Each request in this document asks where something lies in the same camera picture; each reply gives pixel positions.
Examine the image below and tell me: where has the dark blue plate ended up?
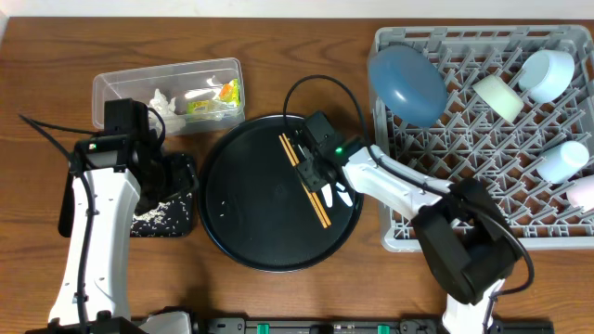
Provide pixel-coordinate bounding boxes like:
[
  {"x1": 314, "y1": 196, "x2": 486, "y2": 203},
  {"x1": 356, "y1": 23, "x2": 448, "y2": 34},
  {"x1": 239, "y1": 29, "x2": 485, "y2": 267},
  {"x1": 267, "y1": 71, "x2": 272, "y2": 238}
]
[{"x1": 368, "y1": 45, "x2": 448, "y2": 127}]

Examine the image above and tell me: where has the clear plastic bin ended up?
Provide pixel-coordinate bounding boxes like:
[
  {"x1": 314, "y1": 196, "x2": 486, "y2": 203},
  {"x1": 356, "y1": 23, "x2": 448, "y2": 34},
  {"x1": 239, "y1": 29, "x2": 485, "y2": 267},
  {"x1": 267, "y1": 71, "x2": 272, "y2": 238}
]
[{"x1": 92, "y1": 58, "x2": 245, "y2": 135}]

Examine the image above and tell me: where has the small white cup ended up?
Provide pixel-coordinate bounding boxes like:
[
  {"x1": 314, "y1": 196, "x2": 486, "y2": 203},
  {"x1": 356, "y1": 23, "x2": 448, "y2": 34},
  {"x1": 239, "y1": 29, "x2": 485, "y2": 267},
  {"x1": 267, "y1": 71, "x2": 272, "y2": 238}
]
[{"x1": 536, "y1": 141, "x2": 589, "y2": 184}]

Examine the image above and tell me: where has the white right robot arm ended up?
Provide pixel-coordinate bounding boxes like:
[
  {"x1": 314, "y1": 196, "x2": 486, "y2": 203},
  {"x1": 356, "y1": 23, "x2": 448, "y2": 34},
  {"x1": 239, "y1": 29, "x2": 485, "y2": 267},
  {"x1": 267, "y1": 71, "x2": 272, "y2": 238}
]
[{"x1": 290, "y1": 139, "x2": 531, "y2": 333}]

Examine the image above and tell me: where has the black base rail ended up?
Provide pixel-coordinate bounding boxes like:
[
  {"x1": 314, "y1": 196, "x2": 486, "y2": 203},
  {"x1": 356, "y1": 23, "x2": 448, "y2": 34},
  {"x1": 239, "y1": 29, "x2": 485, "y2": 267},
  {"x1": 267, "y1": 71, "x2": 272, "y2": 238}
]
[{"x1": 124, "y1": 305, "x2": 556, "y2": 334}]

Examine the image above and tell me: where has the pink cup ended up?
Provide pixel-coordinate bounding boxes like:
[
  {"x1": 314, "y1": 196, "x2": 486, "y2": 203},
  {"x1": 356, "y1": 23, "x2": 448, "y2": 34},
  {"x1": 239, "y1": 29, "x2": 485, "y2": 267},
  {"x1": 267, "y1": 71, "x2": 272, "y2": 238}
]
[{"x1": 566, "y1": 175, "x2": 594, "y2": 212}]

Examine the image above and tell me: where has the black square mat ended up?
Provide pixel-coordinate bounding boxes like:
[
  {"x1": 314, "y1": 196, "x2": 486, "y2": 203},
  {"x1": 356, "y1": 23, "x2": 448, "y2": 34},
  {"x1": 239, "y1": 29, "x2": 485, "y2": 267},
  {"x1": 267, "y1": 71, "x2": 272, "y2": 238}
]
[{"x1": 58, "y1": 149, "x2": 199, "y2": 241}]

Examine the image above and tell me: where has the black round tray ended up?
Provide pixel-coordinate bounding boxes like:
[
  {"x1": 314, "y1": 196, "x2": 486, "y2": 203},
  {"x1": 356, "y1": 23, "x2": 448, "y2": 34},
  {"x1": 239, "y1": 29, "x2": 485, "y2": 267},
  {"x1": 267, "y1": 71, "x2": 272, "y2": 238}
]
[{"x1": 198, "y1": 114, "x2": 364, "y2": 272}]

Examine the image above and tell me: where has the white napkin waste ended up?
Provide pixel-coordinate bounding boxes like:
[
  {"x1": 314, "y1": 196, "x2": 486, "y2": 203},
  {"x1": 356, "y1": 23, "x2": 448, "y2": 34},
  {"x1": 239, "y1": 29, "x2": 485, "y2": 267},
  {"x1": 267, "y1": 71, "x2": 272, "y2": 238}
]
[{"x1": 148, "y1": 89, "x2": 186, "y2": 135}]

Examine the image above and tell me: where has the green orange snack wrapper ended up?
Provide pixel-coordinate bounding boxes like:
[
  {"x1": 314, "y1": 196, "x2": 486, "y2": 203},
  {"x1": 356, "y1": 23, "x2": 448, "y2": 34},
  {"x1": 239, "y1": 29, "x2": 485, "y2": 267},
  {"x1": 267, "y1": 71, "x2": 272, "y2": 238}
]
[{"x1": 185, "y1": 79, "x2": 240, "y2": 117}]

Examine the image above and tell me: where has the white rice pile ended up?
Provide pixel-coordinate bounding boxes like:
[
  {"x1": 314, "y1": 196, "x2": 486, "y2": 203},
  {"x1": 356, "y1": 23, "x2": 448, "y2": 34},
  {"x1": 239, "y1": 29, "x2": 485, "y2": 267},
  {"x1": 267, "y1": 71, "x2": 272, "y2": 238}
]
[{"x1": 131, "y1": 193, "x2": 194, "y2": 238}]

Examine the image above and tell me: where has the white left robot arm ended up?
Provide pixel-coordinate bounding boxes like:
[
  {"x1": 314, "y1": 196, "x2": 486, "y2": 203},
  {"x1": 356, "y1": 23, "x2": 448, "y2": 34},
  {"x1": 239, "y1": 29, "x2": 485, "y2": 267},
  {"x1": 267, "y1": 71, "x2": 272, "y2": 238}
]
[{"x1": 46, "y1": 135, "x2": 198, "y2": 333}]

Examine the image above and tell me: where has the pale green bowl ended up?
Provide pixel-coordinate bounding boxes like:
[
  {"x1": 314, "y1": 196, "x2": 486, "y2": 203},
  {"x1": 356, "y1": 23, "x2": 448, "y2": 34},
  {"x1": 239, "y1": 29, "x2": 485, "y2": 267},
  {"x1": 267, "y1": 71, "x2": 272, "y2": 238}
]
[{"x1": 472, "y1": 74, "x2": 524, "y2": 123}]

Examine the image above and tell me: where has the light blue saucer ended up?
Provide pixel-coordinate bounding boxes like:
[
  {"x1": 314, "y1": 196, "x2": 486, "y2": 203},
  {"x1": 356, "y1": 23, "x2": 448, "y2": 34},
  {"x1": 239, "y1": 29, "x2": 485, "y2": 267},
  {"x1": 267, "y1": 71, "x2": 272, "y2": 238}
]
[{"x1": 519, "y1": 50, "x2": 575, "y2": 104}]

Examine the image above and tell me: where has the white plastic knife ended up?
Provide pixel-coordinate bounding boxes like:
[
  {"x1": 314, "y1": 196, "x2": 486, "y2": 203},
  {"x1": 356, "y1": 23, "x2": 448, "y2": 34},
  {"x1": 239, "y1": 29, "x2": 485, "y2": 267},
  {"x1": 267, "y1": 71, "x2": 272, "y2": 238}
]
[
  {"x1": 335, "y1": 182, "x2": 354, "y2": 207},
  {"x1": 321, "y1": 184, "x2": 333, "y2": 208}
]

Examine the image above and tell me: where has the grey dishwasher rack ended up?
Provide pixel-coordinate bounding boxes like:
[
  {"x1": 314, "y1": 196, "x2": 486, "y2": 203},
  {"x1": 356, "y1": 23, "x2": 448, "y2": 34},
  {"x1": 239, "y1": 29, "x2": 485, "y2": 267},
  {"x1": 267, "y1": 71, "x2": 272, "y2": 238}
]
[{"x1": 370, "y1": 25, "x2": 593, "y2": 251}]

